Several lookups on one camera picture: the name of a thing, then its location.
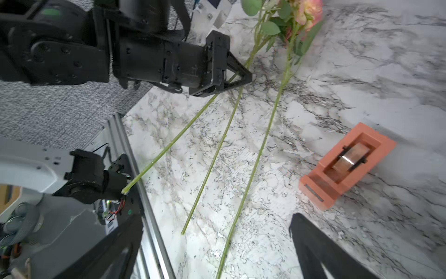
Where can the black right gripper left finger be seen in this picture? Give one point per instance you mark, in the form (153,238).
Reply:
(87,253)

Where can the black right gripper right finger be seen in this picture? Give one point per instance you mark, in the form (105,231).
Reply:
(316,253)

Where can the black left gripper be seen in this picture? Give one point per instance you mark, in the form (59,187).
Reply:
(173,65)

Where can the pink tape dispenser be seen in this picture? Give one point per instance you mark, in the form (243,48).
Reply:
(345,165)

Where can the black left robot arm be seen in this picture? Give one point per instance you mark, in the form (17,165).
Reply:
(57,43)

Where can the aluminium front rail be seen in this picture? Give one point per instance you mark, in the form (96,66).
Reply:
(113,145)

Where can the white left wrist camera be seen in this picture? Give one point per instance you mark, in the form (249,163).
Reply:
(208,15)

